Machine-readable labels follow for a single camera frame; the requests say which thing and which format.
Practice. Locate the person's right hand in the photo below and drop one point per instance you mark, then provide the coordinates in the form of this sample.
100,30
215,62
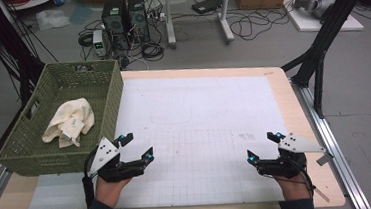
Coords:
294,189

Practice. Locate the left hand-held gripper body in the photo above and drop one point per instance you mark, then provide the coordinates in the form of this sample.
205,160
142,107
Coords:
105,154

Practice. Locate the flat black device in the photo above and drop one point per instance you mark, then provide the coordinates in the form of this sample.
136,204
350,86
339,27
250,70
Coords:
206,6

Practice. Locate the thin wooden stick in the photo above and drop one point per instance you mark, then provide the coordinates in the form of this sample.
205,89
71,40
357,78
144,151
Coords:
322,195

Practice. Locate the person's left hand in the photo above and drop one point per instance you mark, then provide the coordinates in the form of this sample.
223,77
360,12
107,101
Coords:
108,192

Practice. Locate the large black computer tower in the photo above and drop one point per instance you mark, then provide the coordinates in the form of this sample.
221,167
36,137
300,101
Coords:
115,21

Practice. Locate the white floor board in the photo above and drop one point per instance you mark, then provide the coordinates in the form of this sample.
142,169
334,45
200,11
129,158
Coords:
307,24

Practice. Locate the clear plastic bag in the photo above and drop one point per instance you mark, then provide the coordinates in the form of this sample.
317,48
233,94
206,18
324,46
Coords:
52,19

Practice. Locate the slim black computer tower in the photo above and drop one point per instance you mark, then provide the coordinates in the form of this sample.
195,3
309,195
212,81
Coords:
139,18

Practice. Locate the teal floor sheet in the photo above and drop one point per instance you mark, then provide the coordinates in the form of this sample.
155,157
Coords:
81,14

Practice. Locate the cream egg print cloth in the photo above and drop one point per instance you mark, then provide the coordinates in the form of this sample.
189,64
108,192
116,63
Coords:
69,122

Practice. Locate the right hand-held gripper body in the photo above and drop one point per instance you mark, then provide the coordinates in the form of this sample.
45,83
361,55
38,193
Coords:
295,144

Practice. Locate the small white power supply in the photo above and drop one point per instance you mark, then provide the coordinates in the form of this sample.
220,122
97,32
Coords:
98,42

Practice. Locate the grey headset device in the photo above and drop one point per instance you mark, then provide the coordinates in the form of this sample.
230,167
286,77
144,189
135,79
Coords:
322,0

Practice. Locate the green woven basket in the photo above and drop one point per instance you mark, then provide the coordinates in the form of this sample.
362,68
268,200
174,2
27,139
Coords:
26,150

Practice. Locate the white foam mat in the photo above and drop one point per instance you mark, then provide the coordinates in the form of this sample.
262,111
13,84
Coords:
190,110

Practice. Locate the black metal stand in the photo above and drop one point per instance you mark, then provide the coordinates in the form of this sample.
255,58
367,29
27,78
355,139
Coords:
331,23
8,41

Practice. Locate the grey tape piece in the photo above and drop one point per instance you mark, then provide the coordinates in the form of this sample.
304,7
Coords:
324,159

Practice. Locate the white desk leg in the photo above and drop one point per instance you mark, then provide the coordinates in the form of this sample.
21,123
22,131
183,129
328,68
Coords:
225,14
169,18

